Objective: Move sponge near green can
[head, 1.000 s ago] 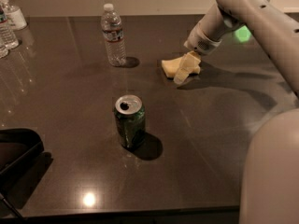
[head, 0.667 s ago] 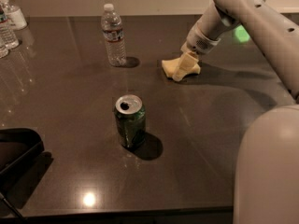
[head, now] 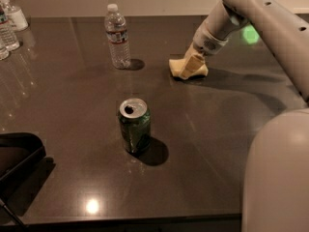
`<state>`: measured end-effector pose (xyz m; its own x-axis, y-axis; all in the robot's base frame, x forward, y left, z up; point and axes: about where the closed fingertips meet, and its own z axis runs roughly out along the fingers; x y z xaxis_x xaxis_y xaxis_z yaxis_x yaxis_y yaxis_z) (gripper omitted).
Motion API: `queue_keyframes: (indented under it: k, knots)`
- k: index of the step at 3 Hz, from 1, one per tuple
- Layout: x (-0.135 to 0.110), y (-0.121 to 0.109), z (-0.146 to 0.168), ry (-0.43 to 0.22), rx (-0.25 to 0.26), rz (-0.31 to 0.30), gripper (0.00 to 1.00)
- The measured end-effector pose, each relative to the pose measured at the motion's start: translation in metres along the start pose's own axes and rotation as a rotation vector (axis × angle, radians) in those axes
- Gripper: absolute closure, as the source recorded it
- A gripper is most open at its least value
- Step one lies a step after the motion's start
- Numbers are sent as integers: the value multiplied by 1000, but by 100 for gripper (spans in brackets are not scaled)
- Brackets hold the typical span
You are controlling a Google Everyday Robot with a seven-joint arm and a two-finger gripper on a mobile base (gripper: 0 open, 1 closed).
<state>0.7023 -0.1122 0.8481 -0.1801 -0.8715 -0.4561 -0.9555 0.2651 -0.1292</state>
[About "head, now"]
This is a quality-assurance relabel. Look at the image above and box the green soda can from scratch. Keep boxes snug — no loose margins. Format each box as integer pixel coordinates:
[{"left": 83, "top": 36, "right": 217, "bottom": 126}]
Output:
[{"left": 118, "top": 98, "right": 151, "bottom": 155}]

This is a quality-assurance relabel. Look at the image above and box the clear bottle at far left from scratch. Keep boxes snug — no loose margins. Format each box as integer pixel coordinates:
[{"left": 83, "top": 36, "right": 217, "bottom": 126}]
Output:
[{"left": 0, "top": 39, "right": 10, "bottom": 60}]

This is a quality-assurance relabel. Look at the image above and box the black tray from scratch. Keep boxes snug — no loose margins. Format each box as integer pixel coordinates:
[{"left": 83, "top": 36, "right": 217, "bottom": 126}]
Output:
[{"left": 0, "top": 131, "right": 47, "bottom": 195}]

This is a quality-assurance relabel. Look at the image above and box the white pump dispenser bottle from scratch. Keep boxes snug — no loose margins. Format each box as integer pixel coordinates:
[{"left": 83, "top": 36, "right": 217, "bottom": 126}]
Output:
[{"left": 0, "top": 0, "right": 28, "bottom": 32}]

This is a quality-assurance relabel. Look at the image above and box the clear plastic water bottle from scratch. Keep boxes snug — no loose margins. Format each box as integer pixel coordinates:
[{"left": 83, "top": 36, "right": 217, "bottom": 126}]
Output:
[{"left": 104, "top": 4, "right": 131, "bottom": 70}]

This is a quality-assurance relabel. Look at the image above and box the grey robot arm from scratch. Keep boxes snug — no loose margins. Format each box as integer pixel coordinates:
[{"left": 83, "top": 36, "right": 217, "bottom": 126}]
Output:
[{"left": 182, "top": 0, "right": 309, "bottom": 232}]

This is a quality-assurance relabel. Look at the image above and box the water bottle at left edge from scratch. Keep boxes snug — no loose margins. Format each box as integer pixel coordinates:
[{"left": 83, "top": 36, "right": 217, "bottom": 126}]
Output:
[{"left": 0, "top": 8, "right": 20, "bottom": 51}]

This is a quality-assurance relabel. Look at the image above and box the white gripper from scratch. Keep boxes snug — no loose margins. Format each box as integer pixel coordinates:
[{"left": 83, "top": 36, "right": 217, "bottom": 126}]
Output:
[{"left": 179, "top": 23, "right": 228, "bottom": 79}]

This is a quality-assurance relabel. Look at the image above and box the yellow sponge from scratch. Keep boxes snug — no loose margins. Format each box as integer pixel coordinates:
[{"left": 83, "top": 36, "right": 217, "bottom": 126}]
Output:
[{"left": 169, "top": 59, "right": 209, "bottom": 80}]

